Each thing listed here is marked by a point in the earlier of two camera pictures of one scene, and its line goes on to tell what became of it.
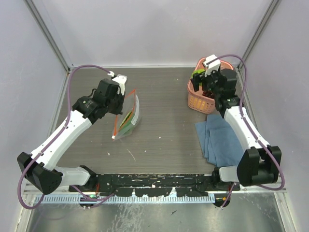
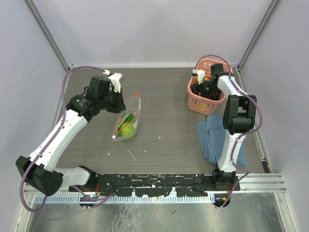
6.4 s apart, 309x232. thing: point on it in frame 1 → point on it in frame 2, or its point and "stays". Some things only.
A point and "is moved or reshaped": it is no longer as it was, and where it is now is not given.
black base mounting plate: (158, 185) stays
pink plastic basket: (197, 100) stays
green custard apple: (200, 70) → (128, 130)
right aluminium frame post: (272, 7) stays
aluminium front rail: (65, 190) stays
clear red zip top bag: (126, 123) is moved or reshaped
